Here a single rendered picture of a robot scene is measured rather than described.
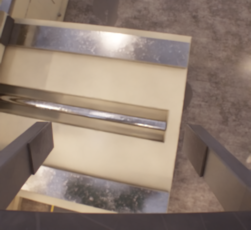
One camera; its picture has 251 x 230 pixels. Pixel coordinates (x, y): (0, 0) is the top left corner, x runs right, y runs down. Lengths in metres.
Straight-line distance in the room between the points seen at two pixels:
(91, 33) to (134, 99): 0.41
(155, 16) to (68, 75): 1.19
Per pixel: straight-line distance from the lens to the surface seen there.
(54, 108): 0.98
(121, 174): 0.90
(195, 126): 0.17
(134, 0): 2.02
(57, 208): 1.49
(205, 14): 2.01
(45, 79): 1.03
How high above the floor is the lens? 1.57
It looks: 81 degrees down
